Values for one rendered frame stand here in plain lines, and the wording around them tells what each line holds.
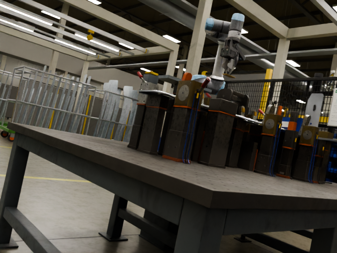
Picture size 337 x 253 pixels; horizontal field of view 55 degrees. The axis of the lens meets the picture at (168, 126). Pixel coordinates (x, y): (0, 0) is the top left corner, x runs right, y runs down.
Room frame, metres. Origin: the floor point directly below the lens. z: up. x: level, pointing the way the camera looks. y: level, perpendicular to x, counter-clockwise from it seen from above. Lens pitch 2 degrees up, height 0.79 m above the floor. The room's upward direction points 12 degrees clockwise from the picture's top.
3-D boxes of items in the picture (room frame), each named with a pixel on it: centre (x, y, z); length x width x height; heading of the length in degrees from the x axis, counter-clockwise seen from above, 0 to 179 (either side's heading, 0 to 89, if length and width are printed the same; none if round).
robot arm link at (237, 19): (1.93, -0.28, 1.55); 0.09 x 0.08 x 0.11; 179
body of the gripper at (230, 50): (1.93, -0.27, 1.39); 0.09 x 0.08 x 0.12; 126
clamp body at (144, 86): (1.75, 0.15, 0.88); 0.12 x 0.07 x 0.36; 36
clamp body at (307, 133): (2.02, -0.89, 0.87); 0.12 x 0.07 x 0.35; 36
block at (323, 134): (2.29, -1.10, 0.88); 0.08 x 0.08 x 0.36; 36
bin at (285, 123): (2.69, -1.01, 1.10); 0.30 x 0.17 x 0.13; 30
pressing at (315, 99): (2.38, -1.03, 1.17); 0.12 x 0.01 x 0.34; 36
